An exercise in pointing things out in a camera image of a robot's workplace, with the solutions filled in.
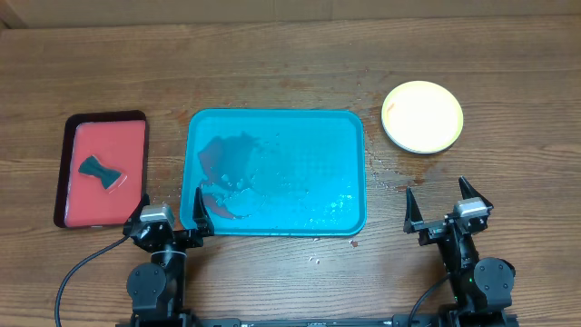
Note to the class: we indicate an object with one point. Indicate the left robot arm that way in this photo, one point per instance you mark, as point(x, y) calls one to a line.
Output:
point(157, 288)

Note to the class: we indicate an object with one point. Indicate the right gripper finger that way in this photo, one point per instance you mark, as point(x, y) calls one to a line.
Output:
point(467, 190)
point(413, 218)

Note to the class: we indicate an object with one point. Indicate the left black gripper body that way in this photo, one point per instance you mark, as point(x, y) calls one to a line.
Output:
point(183, 241)

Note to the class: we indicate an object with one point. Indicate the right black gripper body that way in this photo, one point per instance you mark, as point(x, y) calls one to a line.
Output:
point(438, 225)

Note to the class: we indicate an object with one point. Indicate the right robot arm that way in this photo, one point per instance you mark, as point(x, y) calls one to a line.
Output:
point(481, 286)

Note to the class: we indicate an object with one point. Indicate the dark red tray with water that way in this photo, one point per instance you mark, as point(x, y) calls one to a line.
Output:
point(119, 140)

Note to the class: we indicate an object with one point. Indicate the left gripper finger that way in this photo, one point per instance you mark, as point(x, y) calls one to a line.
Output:
point(135, 215)
point(200, 216)

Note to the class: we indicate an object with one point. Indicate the teal plastic serving tray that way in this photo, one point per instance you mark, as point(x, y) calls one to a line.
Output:
point(276, 172)

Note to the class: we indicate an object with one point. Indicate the yellow-green plate with red stain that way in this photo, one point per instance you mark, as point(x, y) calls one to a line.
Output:
point(422, 117)

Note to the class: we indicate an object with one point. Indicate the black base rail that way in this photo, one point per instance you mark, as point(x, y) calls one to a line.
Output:
point(397, 320)

